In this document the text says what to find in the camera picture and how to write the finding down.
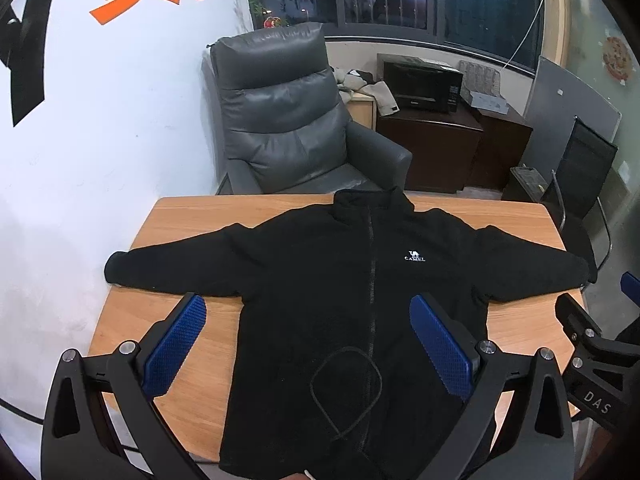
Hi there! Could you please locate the light wooden cabinet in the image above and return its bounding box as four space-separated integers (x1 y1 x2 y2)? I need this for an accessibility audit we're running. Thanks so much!
346 94 377 131

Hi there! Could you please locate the black fleece jacket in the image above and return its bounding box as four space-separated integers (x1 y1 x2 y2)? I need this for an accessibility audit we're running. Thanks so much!
104 187 599 480

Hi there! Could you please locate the white cable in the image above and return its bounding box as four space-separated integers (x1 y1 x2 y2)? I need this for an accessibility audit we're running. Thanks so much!
502 0 551 68

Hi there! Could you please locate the black microwave oven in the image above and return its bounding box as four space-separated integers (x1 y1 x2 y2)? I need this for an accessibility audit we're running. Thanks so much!
382 57 465 113

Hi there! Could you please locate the grey foam sheet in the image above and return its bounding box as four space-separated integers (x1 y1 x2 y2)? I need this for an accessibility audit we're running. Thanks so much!
459 60 502 98

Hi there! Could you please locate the grey board panel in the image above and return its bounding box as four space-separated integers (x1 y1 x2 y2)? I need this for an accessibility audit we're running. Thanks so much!
525 56 623 161

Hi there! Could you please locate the grey flat box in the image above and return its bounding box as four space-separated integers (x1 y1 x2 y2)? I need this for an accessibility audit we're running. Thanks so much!
460 91 510 113

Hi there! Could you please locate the grey leather armchair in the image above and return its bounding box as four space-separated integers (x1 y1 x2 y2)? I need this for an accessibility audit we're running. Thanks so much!
202 22 413 196

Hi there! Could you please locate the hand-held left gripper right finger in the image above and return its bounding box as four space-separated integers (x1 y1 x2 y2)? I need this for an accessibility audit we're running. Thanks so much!
409 292 576 480

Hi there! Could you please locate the black mesh office chair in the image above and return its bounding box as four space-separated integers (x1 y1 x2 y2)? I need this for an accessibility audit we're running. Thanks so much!
550 116 619 271

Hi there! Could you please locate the dark wooden cabinet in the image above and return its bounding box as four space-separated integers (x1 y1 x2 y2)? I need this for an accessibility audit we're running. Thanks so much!
470 107 533 191
375 104 485 194

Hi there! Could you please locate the beige cloth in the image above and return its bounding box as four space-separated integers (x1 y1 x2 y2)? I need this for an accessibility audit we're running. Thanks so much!
332 66 401 117

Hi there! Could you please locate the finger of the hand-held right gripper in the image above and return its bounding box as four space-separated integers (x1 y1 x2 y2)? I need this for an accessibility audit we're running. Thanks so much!
555 292 603 361
620 271 640 307

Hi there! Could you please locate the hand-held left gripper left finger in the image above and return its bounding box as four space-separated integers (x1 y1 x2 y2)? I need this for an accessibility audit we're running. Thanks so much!
40 292 211 480

